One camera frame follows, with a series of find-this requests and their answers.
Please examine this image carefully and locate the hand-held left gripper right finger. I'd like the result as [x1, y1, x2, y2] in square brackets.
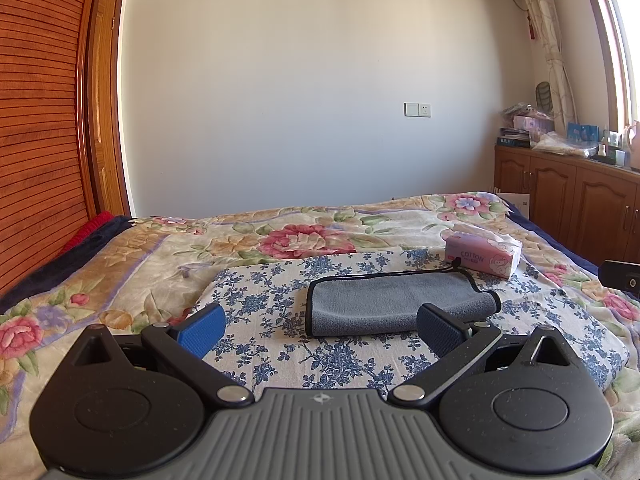
[387, 302, 580, 407]

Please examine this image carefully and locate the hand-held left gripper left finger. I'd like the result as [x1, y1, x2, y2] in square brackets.
[62, 303, 256, 407]

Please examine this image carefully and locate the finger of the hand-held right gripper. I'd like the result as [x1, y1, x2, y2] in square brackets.
[599, 259, 640, 292]

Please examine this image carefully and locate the purple and grey towel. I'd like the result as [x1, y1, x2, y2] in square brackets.
[304, 258, 502, 339]

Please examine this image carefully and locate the blue floral white cloth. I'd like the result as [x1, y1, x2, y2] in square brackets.
[192, 246, 630, 407]

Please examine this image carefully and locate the navy bed sheet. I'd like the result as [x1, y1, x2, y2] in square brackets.
[495, 191, 602, 277]

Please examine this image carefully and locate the pink tissue pack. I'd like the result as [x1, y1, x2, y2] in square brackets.
[444, 230, 524, 280]

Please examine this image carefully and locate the floral bed blanket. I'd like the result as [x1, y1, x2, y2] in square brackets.
[0, 191, 640, 480]

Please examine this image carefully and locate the wooden cabinet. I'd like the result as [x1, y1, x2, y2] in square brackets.
[493, 143, 640, 274]

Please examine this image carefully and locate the white cardboard sheet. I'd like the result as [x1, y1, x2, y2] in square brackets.
[492, 187, 532, 219]

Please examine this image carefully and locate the pink thermos jug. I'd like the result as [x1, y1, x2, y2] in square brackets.
[619, 119, 640, 170]

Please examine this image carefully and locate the clear plastic bag beige cloth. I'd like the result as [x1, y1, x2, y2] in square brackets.
[532, 132, 599, 157]

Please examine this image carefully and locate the blue box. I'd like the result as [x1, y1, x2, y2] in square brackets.
[567, 122, 601, 145]

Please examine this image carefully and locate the red cloth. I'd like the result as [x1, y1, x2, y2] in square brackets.
[59, 211, 116, 257]

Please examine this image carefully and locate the dark navy fleece blanket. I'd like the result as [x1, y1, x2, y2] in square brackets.
[0, 215, 132, 314]

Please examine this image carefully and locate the stack of books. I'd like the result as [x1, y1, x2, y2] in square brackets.
[497, 129, 532, 149]

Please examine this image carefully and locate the pink box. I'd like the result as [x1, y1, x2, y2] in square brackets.
[513, 115, 555, 136]

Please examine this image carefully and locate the clear bag of small goods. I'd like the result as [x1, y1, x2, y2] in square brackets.
[501, 103, 541, 119]

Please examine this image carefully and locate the woven hand fan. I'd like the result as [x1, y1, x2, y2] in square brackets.
[534, 81, 555, 111]

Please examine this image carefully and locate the wooden framed window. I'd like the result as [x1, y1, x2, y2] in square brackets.
[574, 0, 640, 134]

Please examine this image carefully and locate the wooden door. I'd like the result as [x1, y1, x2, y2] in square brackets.
[87, 0, 132, 219]

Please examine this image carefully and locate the patterned beige curtain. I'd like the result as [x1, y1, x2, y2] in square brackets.
[507, 0, 577, 134]

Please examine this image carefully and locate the slatted wooden wardrobe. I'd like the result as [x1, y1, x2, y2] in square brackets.
[0, 0, 109, 297]

